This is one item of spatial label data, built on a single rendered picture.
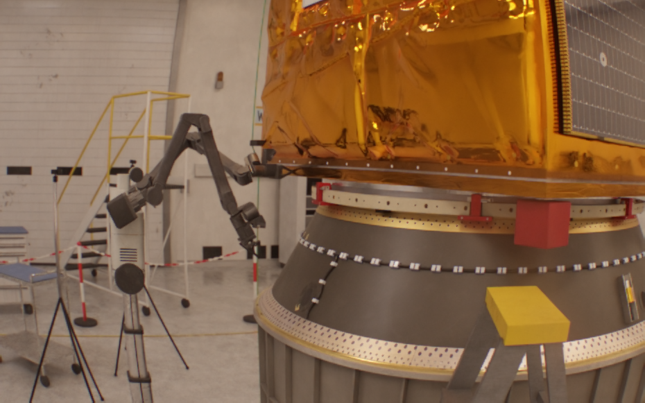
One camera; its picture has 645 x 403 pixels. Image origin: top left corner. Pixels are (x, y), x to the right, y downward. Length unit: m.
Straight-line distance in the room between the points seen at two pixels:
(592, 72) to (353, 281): 1.18
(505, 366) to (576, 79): 0.93
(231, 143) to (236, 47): 1.69
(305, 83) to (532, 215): 1.40
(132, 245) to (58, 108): 6.84
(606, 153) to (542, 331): 0.95
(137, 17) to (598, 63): 8.60
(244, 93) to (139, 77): 2.06
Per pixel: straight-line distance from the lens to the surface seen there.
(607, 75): 1.95
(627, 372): 2.26
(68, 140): 9.33
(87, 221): 7.46
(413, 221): 2.13
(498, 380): 1.22
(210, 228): 10.07
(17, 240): 6.32
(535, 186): 1.69
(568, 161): 1.76
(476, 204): 2.00
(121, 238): 2.64
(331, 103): 2.53
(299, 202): 9.76
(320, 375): 2.19
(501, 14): 1.79
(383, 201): 2.15
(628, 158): 2.16
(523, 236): 1.77
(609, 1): 2.09
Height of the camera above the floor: 1.83
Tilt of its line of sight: 2 degrees down
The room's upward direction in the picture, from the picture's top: 2 degrees clockwise
